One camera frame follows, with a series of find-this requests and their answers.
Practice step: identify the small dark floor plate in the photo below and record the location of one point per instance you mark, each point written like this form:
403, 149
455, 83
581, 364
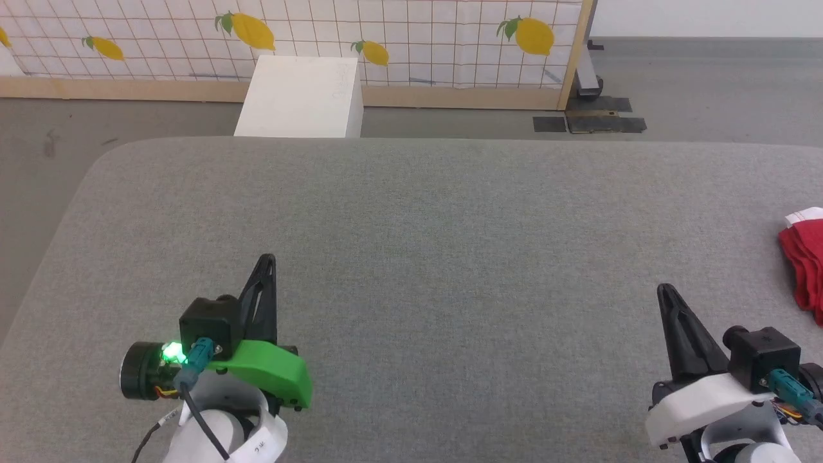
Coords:
550, 124

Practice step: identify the large dark floor plate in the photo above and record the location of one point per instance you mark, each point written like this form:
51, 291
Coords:
604, 119

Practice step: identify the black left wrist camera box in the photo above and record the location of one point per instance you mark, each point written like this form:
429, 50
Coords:
209, 321

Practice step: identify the white box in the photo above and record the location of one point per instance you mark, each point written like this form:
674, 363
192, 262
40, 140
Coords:
299, 96

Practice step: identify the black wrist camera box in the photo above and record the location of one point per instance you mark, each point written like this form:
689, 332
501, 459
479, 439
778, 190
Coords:
765, 354
209, 321

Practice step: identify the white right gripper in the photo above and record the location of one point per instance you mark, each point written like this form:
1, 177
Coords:
701, 402

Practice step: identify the lemon print grid partition panel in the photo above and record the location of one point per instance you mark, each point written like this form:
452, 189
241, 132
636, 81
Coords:
418, 38

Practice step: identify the grey metal panel stand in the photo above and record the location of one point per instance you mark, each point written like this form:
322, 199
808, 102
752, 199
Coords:
586, 71

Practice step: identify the red garment with white trim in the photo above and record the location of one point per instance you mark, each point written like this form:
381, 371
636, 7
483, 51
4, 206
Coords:
807, 263

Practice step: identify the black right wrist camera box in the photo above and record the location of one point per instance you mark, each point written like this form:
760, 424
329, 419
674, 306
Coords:
765, 354

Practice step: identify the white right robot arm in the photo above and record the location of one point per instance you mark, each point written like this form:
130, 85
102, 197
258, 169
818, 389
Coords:
752, 437

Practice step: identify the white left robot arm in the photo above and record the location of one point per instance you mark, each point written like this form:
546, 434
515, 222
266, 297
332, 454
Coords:
206, 437

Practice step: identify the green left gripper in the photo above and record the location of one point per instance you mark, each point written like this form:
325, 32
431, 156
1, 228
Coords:
273, 370

